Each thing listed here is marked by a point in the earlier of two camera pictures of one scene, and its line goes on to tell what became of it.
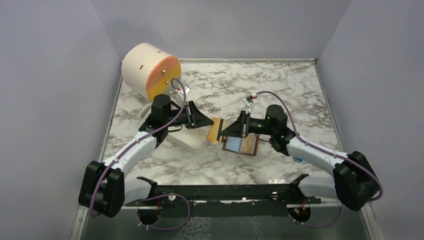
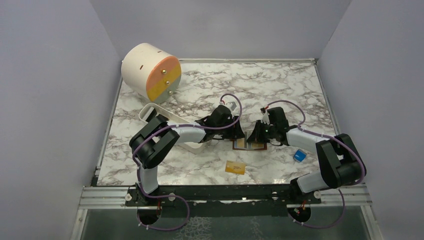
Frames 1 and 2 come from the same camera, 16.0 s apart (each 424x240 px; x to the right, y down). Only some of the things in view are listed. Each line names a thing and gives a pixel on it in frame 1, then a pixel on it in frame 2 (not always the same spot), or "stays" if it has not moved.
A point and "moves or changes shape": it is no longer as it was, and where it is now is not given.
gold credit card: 212,134 moves or changes shape
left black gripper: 194,118 -> 235,132
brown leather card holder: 246,146 moves or changes shape
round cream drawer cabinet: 150,71 stays
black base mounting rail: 226,201 stays
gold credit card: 248,144 -> 258,145
